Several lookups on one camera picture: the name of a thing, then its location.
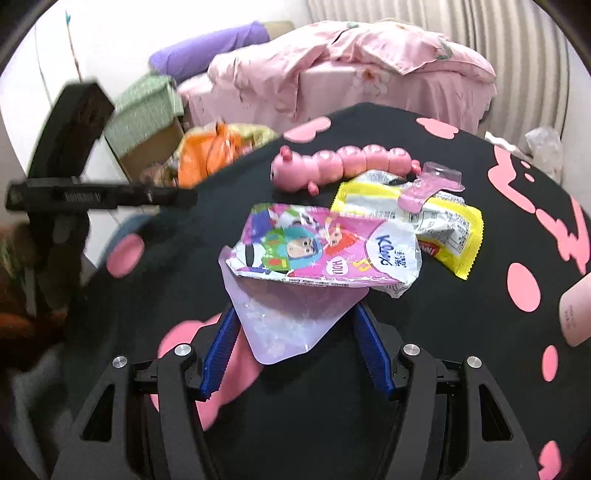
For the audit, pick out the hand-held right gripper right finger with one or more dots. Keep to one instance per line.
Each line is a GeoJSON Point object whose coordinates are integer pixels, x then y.
{"type": "Point", "coordinates": [374, 350]}

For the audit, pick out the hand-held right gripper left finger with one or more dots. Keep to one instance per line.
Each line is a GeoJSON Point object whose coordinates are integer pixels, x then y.
{"type": "Point", "coordinates": [224, 350]}

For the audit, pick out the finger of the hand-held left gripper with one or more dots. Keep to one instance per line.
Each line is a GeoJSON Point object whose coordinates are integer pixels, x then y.
{"type": "Point", "coordinates": [161, 196]}

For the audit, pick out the bin with yellow liner bag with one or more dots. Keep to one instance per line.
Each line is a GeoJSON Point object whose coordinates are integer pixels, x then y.
{"type": "Point", "coordinates": [261, 134]}

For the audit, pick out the pink cartoon snack pouch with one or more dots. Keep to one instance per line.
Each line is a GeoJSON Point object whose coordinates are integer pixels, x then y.
{"type": "Point", "coordinates": [300, 244]}

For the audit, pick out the cardboard box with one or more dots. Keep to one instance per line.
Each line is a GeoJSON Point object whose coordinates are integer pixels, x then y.
{"type": "Point", "coordinates": [147, 152]}

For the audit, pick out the orange snack wrapper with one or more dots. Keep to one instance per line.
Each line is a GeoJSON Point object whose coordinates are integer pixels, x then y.
{"type": "Point", "coordinates": [207, 152]}

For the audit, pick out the green patterned box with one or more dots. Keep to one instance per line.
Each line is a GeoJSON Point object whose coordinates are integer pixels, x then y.
{"type": "Point", "coordinates": [143, 106]}

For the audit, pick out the black tablecloth with pink hearts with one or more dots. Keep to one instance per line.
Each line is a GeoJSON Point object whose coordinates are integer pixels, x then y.
{"type": "Point", "coordinates": [461, 346]}

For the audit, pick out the yellow snack wrapper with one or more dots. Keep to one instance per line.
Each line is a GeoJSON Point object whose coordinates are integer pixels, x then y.
{"type": "Point", "coordinates": [457, 240]}

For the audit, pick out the purple pillow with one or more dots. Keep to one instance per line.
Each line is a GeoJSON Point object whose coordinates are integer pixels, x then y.
{"type": "Point", "coordinates": [207, 48]}

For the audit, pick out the clear jelly cup pink lid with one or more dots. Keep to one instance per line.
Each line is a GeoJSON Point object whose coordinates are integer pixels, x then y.
{"type": "Point", "coordinates": [415, 196]}

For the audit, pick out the pink caterpillar toy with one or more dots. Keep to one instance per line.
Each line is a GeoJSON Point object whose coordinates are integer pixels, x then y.
{"type": "Point", "coordinates": [351, 159]}

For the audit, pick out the pale pink bottle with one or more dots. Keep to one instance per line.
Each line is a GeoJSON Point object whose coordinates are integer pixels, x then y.
{"type": "Point", "coordinates": [577, 314]}

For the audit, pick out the bed with pink floral sheets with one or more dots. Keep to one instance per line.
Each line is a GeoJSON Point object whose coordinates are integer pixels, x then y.
{"type": "Point", "coordinates": [369, 60]}

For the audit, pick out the white plastic bag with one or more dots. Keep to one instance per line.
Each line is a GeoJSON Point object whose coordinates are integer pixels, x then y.
{"type": "Point", "coordinates": [545, 152]}

